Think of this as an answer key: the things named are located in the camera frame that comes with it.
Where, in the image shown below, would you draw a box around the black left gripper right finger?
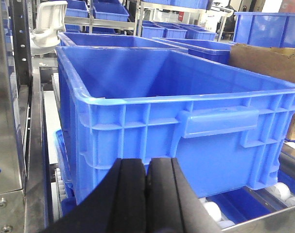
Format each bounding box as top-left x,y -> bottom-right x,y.
146,158 -> 221,233

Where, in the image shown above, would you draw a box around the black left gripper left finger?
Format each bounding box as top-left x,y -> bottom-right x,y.
44,159 -> 146,233

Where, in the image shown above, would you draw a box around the blue bin behind target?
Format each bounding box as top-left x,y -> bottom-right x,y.
58,32 -> 188,53

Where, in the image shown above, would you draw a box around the blue bin upper right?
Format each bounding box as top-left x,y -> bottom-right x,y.
233,12 -> 295,48

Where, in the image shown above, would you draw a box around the steel rack upright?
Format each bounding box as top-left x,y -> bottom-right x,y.
0,0 -> 53,233

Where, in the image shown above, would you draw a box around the white conveyor roller balls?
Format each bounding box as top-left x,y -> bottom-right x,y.
200,141 -> 295,233

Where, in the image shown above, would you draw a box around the brown cardboard sheet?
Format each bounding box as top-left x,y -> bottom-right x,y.
229,43 -> 295,83

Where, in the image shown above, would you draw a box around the white plastic bracket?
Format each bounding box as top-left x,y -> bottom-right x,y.
30,0 -> 68,55

